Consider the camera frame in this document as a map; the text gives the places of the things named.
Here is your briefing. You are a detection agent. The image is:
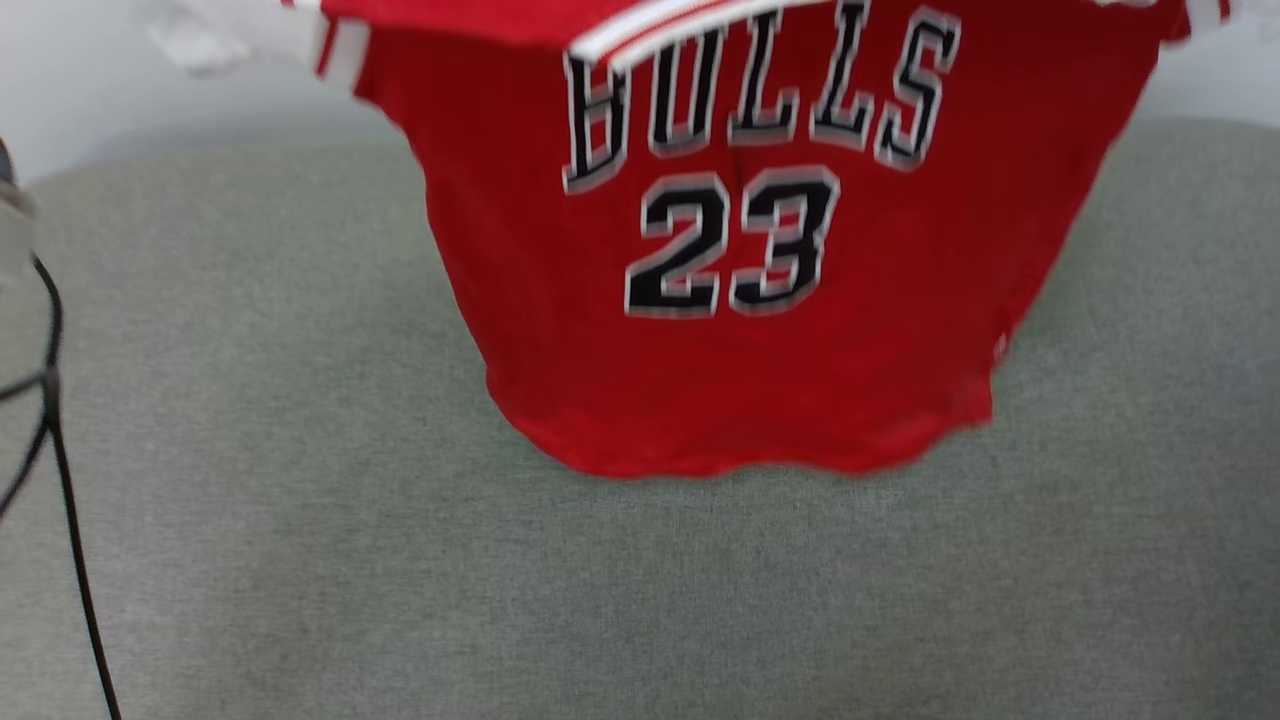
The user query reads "red Bulls 23 jersey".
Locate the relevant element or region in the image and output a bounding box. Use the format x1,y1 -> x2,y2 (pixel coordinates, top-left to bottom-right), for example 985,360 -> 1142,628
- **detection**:
140,0 -> 1236,479

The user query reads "grey fabric sofa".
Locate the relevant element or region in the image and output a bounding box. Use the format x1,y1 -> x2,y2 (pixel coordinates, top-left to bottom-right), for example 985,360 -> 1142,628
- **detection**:
0,118 -> 1280,720

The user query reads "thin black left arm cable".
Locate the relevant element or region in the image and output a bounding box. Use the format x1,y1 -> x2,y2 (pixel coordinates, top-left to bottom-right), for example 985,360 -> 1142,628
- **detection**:
0,255 -> 123,720

